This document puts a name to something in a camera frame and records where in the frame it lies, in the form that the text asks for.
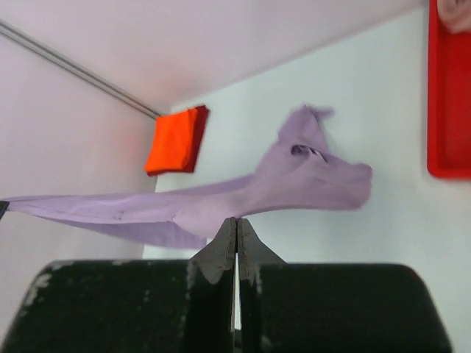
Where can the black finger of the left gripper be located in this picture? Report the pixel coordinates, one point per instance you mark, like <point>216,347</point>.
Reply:
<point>3,208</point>

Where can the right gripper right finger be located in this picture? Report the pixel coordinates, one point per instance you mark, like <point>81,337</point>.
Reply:
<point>332,307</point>

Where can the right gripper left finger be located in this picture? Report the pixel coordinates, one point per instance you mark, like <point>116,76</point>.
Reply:
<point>131,305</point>

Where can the purple t-shirt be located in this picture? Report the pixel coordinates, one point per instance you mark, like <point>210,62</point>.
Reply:
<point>297,172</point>

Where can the folded orange t-shirt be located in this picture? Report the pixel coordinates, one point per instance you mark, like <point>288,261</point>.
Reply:
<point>171,143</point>

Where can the folded dark red t-shirt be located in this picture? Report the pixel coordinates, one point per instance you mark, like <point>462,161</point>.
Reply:
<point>198,139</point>

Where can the red plastic bin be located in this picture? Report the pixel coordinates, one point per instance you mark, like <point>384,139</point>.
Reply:
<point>448,126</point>

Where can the crumpled pink t-shirt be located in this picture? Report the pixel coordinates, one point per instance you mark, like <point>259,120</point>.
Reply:
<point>455,15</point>

